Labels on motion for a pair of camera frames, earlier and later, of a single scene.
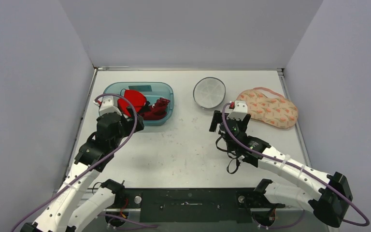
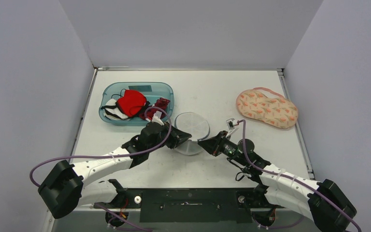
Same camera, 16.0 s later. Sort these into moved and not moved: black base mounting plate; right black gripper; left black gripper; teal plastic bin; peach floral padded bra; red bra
Moved: right black gripper; left black gripper
Not moved: peach floral padded bra; black base mounting plate; teal plastic bin; red bra
